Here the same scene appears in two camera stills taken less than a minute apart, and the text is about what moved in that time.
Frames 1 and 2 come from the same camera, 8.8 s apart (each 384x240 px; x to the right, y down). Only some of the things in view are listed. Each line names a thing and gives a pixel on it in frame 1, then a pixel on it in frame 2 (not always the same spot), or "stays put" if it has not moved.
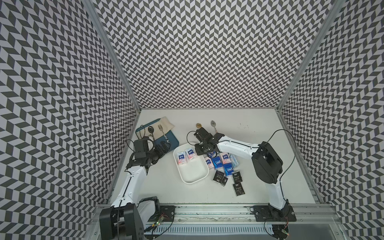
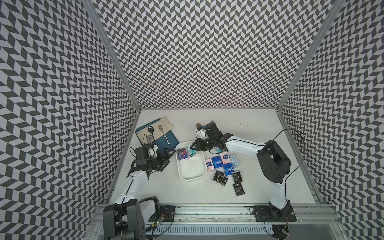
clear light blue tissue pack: (234, 161) stays put
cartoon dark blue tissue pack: (212, 154) to (182, 153)
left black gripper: (161, 152) to (164, 160)
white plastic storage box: (192, 167) stays put
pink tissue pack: (225, 158) stays put
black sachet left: (218, 176) stays put
